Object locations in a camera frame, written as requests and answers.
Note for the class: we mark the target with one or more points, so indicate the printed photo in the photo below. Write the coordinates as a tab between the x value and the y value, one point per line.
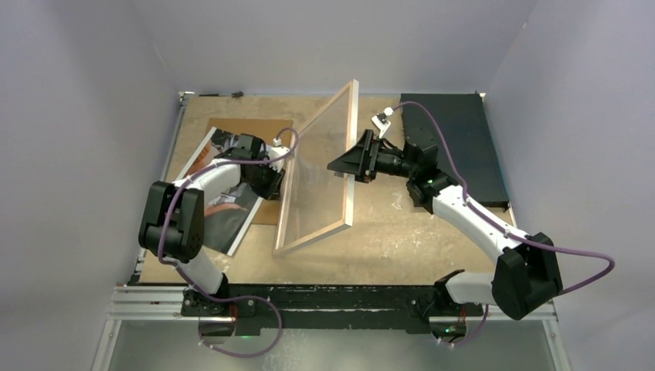
227	215

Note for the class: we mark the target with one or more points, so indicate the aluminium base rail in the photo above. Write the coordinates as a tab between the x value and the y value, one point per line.
161	303

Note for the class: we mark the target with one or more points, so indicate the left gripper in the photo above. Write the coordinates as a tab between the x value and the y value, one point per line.
272	191

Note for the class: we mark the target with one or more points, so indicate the brown backing board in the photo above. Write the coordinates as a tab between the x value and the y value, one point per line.
266	129

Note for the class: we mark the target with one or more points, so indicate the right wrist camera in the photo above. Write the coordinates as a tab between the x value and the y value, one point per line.
381	121

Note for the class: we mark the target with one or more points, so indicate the clear acrylic sheet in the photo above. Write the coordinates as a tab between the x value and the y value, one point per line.
317	179

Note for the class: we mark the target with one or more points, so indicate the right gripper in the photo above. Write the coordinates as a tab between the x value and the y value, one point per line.
361	160

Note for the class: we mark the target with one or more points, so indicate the picture frame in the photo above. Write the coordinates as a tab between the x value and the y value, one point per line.
350	169

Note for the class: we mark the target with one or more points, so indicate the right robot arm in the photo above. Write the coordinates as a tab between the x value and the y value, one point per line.
526	271

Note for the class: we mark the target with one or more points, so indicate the black foam mat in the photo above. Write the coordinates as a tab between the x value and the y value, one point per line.
464	125

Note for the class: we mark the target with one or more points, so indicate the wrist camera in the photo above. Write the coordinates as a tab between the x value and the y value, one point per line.
277	152
381	121

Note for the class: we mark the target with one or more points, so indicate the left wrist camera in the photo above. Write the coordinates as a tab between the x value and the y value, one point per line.
277	152

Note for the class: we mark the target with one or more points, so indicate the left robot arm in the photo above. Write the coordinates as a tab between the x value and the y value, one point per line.
172	224

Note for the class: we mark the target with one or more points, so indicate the black mounting plate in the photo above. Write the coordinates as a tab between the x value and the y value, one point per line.
254	307

